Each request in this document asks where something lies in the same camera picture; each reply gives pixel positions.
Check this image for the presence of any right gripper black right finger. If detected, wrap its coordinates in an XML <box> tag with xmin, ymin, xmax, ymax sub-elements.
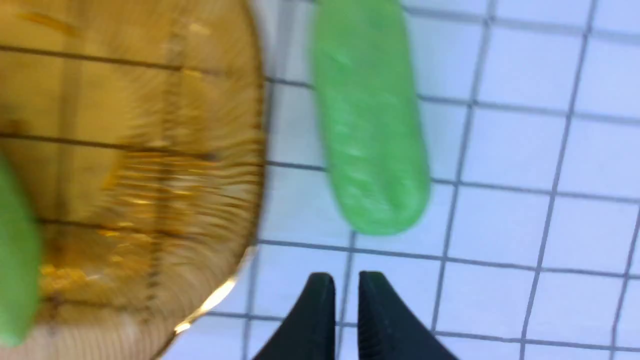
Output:
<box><xmin>358</xmin><ymin>271</ymin><xmax>456</xmax><ymax>360</ymax></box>

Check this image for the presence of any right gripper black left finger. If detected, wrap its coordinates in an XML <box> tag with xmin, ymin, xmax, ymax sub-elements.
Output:
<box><xmin>254</xmin><ymin>272</ymin><xmax>336</xmax><ymax>360</ymax></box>

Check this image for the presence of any green cucumber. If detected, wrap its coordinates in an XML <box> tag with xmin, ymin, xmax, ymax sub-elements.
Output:
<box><xmin>310</xmin><ymin>0</ymin><xmax>431</xmax><ymax>236</ymax></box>
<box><xmin>0</xmin><ymin>156</ymin><xmax>42</xmax><ymax>347</ymax></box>

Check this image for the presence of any amber glass plate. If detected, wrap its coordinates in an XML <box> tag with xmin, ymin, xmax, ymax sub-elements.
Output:
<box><xmin>1</xmin><ymin>0</ymin><xmax>266</xmax><ymax>360</ymax></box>

